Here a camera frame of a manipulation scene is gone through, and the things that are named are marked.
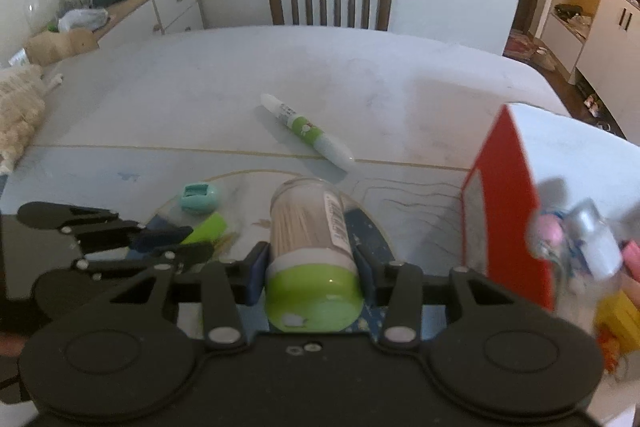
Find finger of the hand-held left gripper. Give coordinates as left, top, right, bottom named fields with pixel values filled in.
left=34, top=241, right=216, bottom=308
left=17, top=202, right=194, bottom=254

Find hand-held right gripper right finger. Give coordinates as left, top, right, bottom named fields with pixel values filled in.
left=352, top=243, right=551, bottom=350

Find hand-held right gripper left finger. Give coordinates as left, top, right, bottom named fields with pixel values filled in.
left=107, top=241, right=271, bottom=350

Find green highlighter marker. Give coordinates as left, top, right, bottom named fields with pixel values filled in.
left=177, top=212, right=228, bottom=248

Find toothpick jar with green lid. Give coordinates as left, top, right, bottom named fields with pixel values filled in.
left=264, top=177, right=365, bottom=334

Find white cardboard box red edges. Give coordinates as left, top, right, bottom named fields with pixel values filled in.
left=460, top=103, right=640, bottom=388

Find person's left forearm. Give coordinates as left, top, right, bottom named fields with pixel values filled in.
left=0, top=332, right=28, bottom=358

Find small teal sharpener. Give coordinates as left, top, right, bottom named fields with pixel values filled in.
left=178, top=183, right=222, bottom=215

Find cream fluffy plush toy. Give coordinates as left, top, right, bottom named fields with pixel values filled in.
left=0, top=64, right=64, bottom=176

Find white and green tube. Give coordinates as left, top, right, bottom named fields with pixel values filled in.
left=260, top=93, right=356, bottom=171

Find white wooden-top sideboard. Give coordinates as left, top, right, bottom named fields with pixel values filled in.
left=50, top=0, right=206, bottom=44

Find clear plastic bag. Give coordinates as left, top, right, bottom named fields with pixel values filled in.
left=57, top=7, right=110, bottom=33

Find silver-capped white bottle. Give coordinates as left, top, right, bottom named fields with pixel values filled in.
left=567, top=199, right=626, bottom=281

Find small orange toy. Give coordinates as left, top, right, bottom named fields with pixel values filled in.
left=597, top=327, right=627, bottom=374

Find small yellow box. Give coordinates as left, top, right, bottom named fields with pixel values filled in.
left=595, top=291, right=640, bottom=353

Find small pink item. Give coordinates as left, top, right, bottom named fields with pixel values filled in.
left=620, top=241, right=640, bottom=281

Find patterned door rug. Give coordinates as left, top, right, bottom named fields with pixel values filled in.
left=505, top=34, right=538, bottom=58

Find pink and white shoes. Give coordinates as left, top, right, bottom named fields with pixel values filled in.
left=582, top=94, right=606, bottom=118

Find low white open cabinet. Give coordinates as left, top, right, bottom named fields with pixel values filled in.
left=540, top=3, right=592, bottom=84

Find raised white cabinet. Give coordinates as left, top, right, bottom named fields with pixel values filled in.
left=575, top=0, right=640, bottom=138

